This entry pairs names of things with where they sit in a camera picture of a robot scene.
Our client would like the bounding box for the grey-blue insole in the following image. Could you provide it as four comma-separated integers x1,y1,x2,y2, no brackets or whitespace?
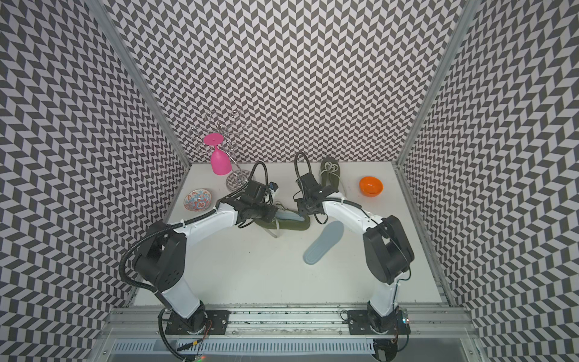
303,221,345,265
275,209,305,223

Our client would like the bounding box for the olive green shoe with laces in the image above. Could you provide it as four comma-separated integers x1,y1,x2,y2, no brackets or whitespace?
254,203,311,238

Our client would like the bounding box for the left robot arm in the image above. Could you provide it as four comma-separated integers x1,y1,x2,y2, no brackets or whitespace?
119,180,278,333

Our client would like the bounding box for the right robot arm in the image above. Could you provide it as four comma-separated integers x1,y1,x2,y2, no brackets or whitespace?
296,173,415,334

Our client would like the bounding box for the pink plastic wine glass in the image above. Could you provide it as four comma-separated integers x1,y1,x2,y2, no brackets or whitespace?
203,133,232,176

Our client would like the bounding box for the patterned small plate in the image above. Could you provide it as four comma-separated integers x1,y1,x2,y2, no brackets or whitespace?
183,189,212,212

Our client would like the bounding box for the orange bowl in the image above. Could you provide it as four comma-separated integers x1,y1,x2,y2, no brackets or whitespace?
359,176,384,198

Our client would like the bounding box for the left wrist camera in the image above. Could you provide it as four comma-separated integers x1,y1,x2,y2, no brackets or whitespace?
268,181,279,201

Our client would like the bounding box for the wire glass rack stand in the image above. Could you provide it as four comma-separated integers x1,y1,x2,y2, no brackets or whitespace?
188,110,250,192

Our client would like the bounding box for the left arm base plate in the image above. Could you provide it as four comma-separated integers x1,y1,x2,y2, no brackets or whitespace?
164,309,231,336

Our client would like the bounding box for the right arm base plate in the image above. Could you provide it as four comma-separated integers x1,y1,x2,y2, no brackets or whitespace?
347,309,411,336

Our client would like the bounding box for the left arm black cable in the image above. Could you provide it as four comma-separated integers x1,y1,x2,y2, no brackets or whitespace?
157,309,204,362

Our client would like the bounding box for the aluminium mounting rail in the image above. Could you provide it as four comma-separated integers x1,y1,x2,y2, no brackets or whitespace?
101,305,480,340

